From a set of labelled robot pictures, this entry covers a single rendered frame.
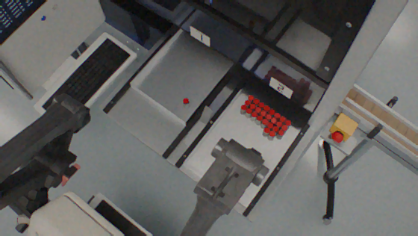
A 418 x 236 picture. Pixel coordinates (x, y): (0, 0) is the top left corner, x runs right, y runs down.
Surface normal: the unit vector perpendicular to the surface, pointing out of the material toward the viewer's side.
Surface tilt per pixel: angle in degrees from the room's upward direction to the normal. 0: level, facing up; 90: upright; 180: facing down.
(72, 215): 43
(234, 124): 0
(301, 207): 0
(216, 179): 8
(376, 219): 0
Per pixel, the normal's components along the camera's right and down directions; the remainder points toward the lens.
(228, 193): 0.11, -0.44
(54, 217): 0.40, -0.77
